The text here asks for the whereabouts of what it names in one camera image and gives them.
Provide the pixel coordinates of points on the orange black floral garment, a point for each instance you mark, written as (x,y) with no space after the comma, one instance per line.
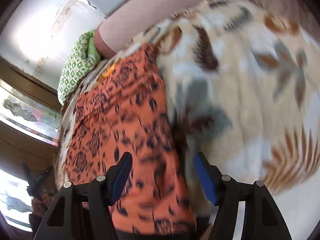
(127,112)

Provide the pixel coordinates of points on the green white patterned pillow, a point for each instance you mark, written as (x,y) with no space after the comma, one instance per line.
(83,57)

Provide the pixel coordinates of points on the wooden glass door cabinet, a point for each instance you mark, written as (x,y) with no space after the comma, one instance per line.
(30,122)

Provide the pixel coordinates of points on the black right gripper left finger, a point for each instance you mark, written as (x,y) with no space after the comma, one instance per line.
(82,211)

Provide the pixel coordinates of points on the beige leaf pattern blanket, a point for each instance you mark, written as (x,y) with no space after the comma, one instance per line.
(242,86)

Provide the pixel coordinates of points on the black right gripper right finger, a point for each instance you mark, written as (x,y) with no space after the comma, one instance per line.
(262,218)

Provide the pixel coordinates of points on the pink bolster pillow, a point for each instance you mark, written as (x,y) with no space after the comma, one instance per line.
(131,18)

